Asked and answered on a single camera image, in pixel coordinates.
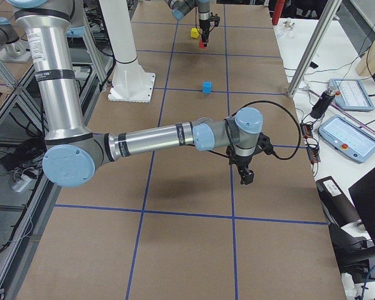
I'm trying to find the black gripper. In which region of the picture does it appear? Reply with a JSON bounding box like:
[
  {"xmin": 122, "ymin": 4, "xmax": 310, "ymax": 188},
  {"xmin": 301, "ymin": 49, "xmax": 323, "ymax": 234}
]
[
  {"xmin": 229, "ymin": 154, "xmax": 254, "ymax": 185},
  {"xmin": 199, "ymin": 19, "xmax": 211, "ymax": 43}
]

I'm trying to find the red wooden cube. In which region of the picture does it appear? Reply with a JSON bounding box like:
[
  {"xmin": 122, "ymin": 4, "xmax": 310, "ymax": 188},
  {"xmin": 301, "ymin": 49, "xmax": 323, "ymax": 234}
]
[{"xmin": 199, "ymin": 39, "xmax": 208, "ymax": 49}]

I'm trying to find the blue wooden cube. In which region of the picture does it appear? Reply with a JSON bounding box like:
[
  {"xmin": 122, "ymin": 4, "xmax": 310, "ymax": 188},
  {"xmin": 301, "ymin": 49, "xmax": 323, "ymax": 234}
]
[{"xmin": 202, "ymin": 81, "xmax": 212, "ymax": 94}]

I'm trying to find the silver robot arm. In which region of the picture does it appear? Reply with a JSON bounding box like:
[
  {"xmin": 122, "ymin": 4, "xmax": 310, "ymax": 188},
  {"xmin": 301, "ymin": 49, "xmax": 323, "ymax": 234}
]
[
  {"xmin": 164, "ymin": 0, "xmax": 211, "ymax": 48},
  {"xmin": 11, "ymin": 1, "xmax": 263, "ymax": 188}
]

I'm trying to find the yellow wooden cube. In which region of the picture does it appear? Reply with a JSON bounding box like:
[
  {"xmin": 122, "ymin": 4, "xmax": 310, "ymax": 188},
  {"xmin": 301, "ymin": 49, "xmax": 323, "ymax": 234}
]
[{"xmin": 190, "ymin": 27, "xmax": 200, "ymax": 39}]

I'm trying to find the orange circuit board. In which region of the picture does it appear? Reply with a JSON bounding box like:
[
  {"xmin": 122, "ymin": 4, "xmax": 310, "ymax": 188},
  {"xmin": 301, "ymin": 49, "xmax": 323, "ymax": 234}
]
[{"xmin": 300, "ymin": 122, "xmax": 321, "ymax": 164}]

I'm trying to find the red cylinder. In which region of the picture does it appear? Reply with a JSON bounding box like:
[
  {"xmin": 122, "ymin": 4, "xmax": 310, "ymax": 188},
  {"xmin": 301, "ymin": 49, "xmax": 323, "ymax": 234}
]
[{"xmin": 272, "ymin": 0, "xmax": 285, "ymax": 26}]

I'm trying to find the near teach pendant tablet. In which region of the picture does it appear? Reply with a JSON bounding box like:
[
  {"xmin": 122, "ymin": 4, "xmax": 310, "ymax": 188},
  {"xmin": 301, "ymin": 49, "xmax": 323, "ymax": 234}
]
[{"xmin": 318, "ymin": 115, "xmax": 375, "ymax": 163}]

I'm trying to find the teach pendant tablet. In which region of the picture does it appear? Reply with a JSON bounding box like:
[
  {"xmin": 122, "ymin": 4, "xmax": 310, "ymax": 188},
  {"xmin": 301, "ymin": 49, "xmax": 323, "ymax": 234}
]
[
  {"xmin": 328, "ymin": 79, "xmax": 375, "ymax": 112},
  {"xmin": 318, "ymin": 115, "xmax": 375, "ymax": 163}
]

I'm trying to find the black water bottle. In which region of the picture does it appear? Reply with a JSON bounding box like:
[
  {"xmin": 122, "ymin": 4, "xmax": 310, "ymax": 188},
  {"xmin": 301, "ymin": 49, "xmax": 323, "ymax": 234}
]
[{"xmin": 310, "ymin": 88, "xmax": 336, "ymax": 119}]

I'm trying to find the black monitor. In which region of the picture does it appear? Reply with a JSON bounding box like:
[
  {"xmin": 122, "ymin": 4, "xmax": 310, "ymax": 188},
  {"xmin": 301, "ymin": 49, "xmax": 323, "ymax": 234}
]
[{"xmin": 349, "ymin": 167, "xmax": 375, "ymax": 241}]

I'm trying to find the far teach pendant tablet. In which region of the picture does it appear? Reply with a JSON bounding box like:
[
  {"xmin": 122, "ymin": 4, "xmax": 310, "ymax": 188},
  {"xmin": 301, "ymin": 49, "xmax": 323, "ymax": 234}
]
[{"xmin": 328, "ymin": 79, "xmax": 375, "ymax": 112}]

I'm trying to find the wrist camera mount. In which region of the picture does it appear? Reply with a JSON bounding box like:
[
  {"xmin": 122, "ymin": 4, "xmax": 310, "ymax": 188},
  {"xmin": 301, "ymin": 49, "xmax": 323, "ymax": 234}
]
[
  {"xmin": 209, "ymin": 13, "xmax": 220, "ymax": 28},
  {"xmin": 254, "ymin": 132, "xmax": 276, "ymax": 156}
]

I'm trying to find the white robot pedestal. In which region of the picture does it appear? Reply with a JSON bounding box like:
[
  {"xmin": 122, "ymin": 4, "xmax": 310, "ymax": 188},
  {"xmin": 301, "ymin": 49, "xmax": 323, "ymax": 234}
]
[{"xmin": 99, "ymin": 0, "xmax": 156, "ymax": 103}]

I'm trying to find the aluminium frame post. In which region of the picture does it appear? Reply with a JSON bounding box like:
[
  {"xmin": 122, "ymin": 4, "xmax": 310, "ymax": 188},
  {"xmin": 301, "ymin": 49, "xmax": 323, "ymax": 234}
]
[{"xmin": 286, "ymin": 0, "xmax": 342, "ymax": 99}]

